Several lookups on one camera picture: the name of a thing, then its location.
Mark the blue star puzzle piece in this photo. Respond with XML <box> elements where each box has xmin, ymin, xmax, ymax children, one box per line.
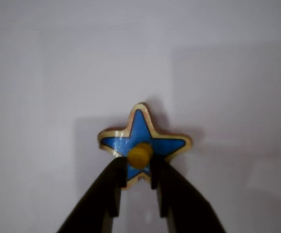
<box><xmin>97</xmin><ymin>101</ymin><xmax>194</xmax><ymax>189</ymax></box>

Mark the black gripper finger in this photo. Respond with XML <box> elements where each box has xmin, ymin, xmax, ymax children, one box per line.
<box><xmin>151</xmin><ymin>157</ymin><xmax>228</xmax><ymax>233</ymax></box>
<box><xmin>56</xmin><ymin>157</ymin><xmax>128</xmax><ymax>233</ymax></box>

